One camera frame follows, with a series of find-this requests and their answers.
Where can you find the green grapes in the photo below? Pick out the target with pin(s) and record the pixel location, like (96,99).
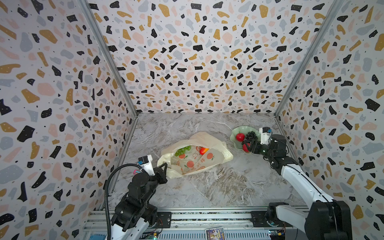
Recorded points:
(182,151)

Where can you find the colourful card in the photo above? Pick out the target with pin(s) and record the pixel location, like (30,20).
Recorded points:
(215,234)

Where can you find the red apple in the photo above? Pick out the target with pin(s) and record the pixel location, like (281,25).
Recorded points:
(240,137)
(247,147)

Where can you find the green scalloped bowl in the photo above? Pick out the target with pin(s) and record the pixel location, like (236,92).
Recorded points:
(244,130)

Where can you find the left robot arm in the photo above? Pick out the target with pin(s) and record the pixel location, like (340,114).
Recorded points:
(134,214)

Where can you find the orange red mango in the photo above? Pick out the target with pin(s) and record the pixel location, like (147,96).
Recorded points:
(203,151)

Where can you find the left corner aluminium post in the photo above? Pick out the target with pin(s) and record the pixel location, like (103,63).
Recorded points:
(84,5)

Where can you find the corner aluminium post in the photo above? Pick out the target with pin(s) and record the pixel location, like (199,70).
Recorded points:
(331,14)
(84,5)

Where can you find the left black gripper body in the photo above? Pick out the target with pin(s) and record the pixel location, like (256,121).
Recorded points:
(158,177)

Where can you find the right corner aluminium post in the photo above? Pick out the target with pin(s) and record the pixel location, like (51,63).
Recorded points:
(331,14)

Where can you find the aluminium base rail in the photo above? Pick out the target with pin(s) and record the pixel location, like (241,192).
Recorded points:
(239,223)

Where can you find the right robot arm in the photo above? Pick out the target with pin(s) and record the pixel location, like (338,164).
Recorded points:
(327,218)

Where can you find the dark purple grapes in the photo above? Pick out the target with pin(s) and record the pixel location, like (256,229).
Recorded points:
(251,136)

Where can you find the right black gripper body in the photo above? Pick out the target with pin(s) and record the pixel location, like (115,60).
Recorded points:
(263,150)

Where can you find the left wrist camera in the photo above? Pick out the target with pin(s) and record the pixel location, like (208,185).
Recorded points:
(145,163)

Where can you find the cream plastic bag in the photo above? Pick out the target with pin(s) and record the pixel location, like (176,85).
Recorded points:
(192,162)

